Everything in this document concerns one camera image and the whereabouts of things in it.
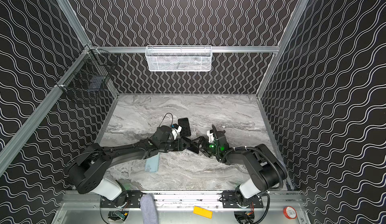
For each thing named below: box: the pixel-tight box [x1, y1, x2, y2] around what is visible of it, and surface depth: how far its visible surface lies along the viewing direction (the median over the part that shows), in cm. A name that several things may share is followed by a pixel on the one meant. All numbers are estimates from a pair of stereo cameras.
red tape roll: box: [282, 205, 298, 220], surface depth 71 cm
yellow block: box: [193, 205, 213, 219], surface depth 73 cm
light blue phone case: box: [144, 152, 161, 173], surface depth 87 cm
